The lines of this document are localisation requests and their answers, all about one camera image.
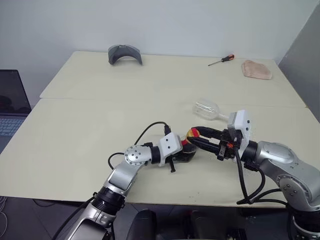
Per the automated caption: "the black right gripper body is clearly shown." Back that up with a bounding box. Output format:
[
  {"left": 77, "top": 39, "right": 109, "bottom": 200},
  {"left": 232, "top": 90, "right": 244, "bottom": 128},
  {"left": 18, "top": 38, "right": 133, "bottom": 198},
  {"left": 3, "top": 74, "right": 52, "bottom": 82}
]
[{"left": 216, "top": 129, "right": 242, "bottom": 162}]

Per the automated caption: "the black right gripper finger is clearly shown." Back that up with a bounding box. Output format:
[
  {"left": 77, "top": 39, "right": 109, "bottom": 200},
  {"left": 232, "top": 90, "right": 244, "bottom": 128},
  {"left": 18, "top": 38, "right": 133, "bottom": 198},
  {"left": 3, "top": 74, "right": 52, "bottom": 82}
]
[
  {"left": 195, "top": 125, "right": 228, "bottom": 138},
  {"left": 190, "top": 137, "right": 221, "bottom": 154}
]

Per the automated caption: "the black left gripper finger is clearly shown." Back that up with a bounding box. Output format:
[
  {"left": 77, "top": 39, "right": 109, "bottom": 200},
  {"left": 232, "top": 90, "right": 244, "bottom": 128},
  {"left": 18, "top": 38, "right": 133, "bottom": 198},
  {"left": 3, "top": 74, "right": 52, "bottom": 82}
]
[{"left": 179, "top": 151, "right": 197, "bottom": 163}]

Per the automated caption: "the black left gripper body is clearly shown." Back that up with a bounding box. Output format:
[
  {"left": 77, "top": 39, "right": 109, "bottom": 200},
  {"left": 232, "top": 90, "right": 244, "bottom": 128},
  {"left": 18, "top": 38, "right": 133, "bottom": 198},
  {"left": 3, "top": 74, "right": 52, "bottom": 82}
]
[{"left": 166, "top": 152, "right": 184, "bottom": 174}]

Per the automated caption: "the plastic bottle with dark drink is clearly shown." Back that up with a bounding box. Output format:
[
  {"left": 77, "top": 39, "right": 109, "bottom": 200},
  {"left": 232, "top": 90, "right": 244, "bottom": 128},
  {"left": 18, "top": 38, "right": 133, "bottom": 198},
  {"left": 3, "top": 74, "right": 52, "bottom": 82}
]
[{"left": 180, "top": 126, "right": 201, "bottom": 154}]

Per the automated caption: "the clear wine glass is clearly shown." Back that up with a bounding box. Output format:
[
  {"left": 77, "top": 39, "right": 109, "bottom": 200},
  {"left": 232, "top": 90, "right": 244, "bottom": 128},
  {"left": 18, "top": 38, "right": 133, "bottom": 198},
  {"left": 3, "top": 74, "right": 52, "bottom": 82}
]
[{"left": 191, "top": 99, "right": 230, "bottom": 122}]

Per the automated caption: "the beige folded cloth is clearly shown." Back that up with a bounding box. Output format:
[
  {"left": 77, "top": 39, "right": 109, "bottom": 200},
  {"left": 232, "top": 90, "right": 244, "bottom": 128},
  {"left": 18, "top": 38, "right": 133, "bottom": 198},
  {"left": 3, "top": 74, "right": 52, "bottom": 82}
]
[{"left": 241, "top": 59, "right": 273, "bottom": 81}]

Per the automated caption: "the gray partition panel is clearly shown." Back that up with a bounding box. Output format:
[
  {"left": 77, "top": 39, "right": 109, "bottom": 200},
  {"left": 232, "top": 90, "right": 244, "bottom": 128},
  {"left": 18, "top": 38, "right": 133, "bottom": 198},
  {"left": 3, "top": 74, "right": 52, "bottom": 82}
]
[{"left": 277, "top": 0, "right": 320, "bottom": 109}]

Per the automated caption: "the gray baseball cap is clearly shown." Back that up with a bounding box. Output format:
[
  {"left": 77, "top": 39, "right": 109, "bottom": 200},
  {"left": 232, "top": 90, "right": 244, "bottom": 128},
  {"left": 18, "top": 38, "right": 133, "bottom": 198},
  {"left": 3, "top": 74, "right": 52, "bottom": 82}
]
[{"left": 107, "top": 44, "right": 144, "bottom": 66}]

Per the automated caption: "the open laptop computer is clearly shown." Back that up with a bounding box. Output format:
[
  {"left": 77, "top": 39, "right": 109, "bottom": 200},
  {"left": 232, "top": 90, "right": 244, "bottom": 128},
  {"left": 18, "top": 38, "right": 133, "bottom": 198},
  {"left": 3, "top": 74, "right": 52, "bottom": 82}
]
[{"left": 0, "top": 69, "right": 32, "bottom": 154}]

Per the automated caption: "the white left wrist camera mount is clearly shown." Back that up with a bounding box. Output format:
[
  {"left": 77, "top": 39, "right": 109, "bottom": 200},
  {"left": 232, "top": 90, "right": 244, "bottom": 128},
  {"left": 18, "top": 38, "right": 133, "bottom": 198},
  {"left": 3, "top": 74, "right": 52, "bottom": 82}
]
[{"left": 158, "top": 132, "right": 184, "bottom": 168}]

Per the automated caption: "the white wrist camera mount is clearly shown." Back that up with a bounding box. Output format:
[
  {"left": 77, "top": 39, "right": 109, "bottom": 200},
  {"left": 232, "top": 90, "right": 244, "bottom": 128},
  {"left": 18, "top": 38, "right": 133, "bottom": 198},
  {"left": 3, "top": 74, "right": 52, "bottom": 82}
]
[
  {"left": 226, "top": 109, "right": 251, "bottom": 151},
  {"left": 158, "top": 132, "right": 184, "bottom": 168}
]

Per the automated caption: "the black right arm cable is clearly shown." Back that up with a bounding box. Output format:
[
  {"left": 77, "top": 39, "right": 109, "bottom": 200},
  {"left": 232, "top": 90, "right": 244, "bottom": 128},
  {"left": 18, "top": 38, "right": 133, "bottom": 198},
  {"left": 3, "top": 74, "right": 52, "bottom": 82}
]
[{"left": 234, "top": 147, "right": 291, "bottom": 208}]

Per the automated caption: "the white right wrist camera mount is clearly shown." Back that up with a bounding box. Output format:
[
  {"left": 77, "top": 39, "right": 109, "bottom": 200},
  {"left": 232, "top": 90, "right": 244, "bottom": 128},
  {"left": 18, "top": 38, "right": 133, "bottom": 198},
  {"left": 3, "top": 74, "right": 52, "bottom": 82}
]
[{"left": 226, "top": 109, "right": 251, "bottom": 151}]

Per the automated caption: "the orange black handled screwdriver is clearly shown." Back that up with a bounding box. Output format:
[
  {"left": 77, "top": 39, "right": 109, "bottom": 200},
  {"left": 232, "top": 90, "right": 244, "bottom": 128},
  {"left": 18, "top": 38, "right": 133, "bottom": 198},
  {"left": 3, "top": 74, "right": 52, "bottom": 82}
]
[{"left": 207, "top": 53, "right": 236, "bottom": 67}]

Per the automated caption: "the white cable on floor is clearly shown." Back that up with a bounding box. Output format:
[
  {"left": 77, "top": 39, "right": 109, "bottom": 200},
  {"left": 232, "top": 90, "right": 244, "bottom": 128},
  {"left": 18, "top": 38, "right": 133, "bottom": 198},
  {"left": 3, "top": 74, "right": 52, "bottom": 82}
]
[{"left": 0, "top": 196, "right": 8, "bottom": 226}]

